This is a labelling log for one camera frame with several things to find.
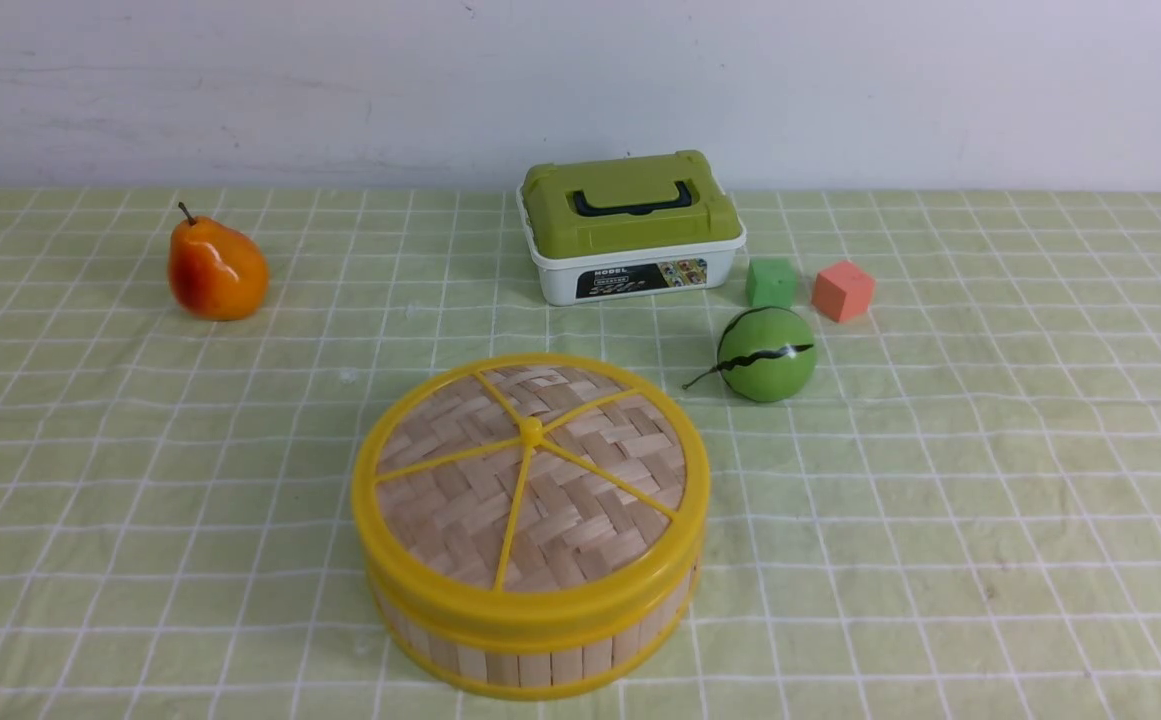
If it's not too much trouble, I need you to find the yellow woven steamer lid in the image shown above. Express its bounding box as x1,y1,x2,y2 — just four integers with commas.
351,354,711,645

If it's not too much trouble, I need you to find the yellow bamboo steamer basket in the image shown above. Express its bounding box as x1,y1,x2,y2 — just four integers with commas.
368,562,699,701

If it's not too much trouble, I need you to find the green lidded white storage box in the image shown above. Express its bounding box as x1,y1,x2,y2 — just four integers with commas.
513,150,747,305

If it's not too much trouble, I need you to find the green toy watermelon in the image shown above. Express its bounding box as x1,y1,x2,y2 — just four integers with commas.
682,305,819,404

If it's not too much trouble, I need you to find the green foam cube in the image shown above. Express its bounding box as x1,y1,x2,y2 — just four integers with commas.
745,258,799,309

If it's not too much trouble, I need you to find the orange foam cube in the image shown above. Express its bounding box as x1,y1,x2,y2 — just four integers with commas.
810,260,877,323

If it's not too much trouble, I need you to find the orange toy pear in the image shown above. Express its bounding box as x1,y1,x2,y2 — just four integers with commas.
167,202,271,322

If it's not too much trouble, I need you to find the green checkered tablecloth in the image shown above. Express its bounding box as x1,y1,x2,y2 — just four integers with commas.
0,188,1161,719

